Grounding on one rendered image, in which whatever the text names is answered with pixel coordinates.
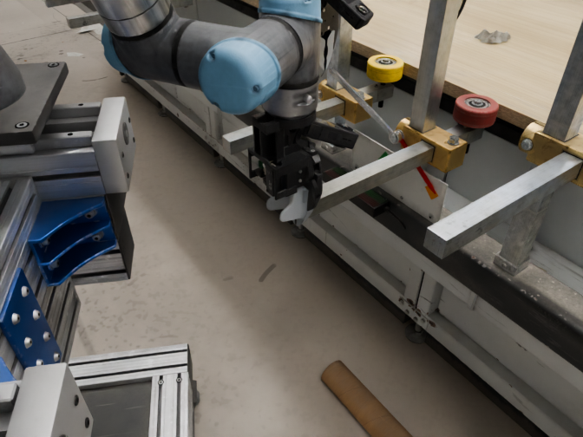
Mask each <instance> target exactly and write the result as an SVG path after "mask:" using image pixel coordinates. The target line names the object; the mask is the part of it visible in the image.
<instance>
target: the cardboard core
mask: <svg viewBox="0 0 583 437"><path fill-rule="evenodd" d="M321 379H322V381H323V382H324V383H325V384H326V386H327V387H328V388H329V389H330V390H331V391H332V392H333V394H334V395H335V396H336V397H337V398H338V399H339V400H340V401H341V402H342V403H343V404H344V405H345V406H346V408H347V409H348V410H349V411H350V412H351V413H352V414H353V416H354V417H355V418H356V419H357V420H358V421H359V423H360V424H361V425H362V426H363V427H364V428H365V429H366V431H367V432H368V433H369V434H370V435H371V436H372V437H413V436H412V435H411V434H410V433H409V432H408V431H407V430H406V429H405V428H404V426H403V425H402V424H401V423H400V422H399V421H398V420H397V419H396V418H395V417H394V416H393V415H392V414H391V413H390V412H389V411H388V409H387V408H386V407H385V406H384V405H383V404H382V403H381V402H380V401H379V400H378V399H377V398H376V397H375V396H374V395H373V394H372V393H371V392H370V391H369V390H368V389H367V388H366V387H365V386H364V385H363V384H362V383H361V382H360V381H359V380H358V379H357V378H356V376H355V375H354V374H353V373H352V372H351V371H350V370H349V369H348V368H347V367H346V366H345V365H344V364H343V363H342V362H341V361H339V360H338V361H335V362H333V363H332V364H330V365H329V366H328V367H327V368H326V369H325V371H324V373H323V374H322V377H321Z"/></svg>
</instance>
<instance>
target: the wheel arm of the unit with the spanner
mask: <svg viewBox="0 0 583 437"><path fill-rule="evenodd" d="M483 130H484V128H472V127H465V126H463V125H461V124H458V125H456V126H455V127H452V128H450V129H448V130H446V131H447V132H449V133H451V134H453V135H456V136H458V137H459V138H460V139H462V140H465V141H466V142H467V143H468V144H469V143H472V142H474V141H476V140H479V139H480V138H481V137H482V134H483ZM433 152H434V147H432V146H431V145H430V144H428V143H426V142H424V141H420V142H418V143H416V144H414V145H412V146H409V147H406V148H404V149H402V150H400V151H398V152H395V153H393V154H390V155H388V156H386V157H384V158H381V159H380V160H376V161H374V162H372V163H370V164H368V165H366V166H362V167H360V168H358V169H357V170H354V171H352V172H350V173H347V174H345V175H343V176H340V177H338V178H336V179H333V180H331V181H329V182H326V183H324V184H323V191H322V195H321V198H320V200H319V201H318V204H317V206H316V207H315V208H314V210H313V212H312V213H311V215H310V217H309V218H311V217H313V216H315V215H317V214H319V213H321V212H324V211H326V210H328V209H330V208H332V207H333V206H335V205H339V204H341V203H343V202H345V201H346V200H348V199H351V198H354V197H356V196H357V195H359V194H361V193H363V192H367V191H369V190H370V189H372V188H374V187H376V186H379V185H381V184H383V183H385V182H387V181H389V180H391V179H394V178H396V177H398V176H400V175H402V174H404V173H406V172H409V171H411V170H413V169H415V168H417V167H419V166H422V165H424V164H426V163H428V162H430V161H432V156H433Z"/></svg>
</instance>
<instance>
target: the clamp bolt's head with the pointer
mask: <svg viewBox="0 0 583 437"><path fill-rule="evenodd" d="M397 131H399V132H400V134H401V135H402V141H401V142H400V143H401V144H402V146H403V148H406V147H408V146H407V144H406V142H405V141H404V134H403V131H402V130H400V129H397ZM390 141H391V142H393V143H396V142H397V137H396V135H395V134H391V135H390ZM416 169H417V170H418V172H419V173H420V174H421V176H422V177H423V180H424V181H425V183H426V184H427V186H428V187H429V189H430V190H431V191H432V192H433V193H434V194H436V191H435V189H434V187H433V185H432V184H431V182H430V181H429V178H428V177H427V175H426V174H425V172H424V171H423V169H422V168H421V166H419V167H417V168H416Z"/></svg>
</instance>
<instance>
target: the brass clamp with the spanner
mask: <svg viewBox="0 0 583 437"><path fill-rule="evenodd" d="M409 122H410V117H407V118H404V119H403V120H401V121H400V122H399V124H398V125H397V127H396V130H397V129H400V130H402V131H403V134H404V141H405V142H406V144H407V146H408V147H409V146H412V145H414V144H416V143H418V142H420V141H424V142H426V143H428V144H430V145H431V146H432V147H434V152H433V156H432V161H430V162H428V164H430V165H431V166H433V167H435V168H437V169H438V170H440V171H442V172H444V173H447V172H449V171H451V170H453V169H455V168H457V167H459V166H461V165H462V163H463V160H464V156H465V153H466V149H467V145H468V143H467V142H466V141H465V140H462V139H460V138H459V145H458V146H451V145H449V144H448V140H449V136H451V135H453V134H451V133H449V132H447V131H445V130H443V129H441V128H439V127H437V126H436V127H435V128H432V129H430V130H429V131H426V132H424V133H422V132H420V131H418V130H417V129H415V128H413V127H411V126H410V125H409Z"/></svg>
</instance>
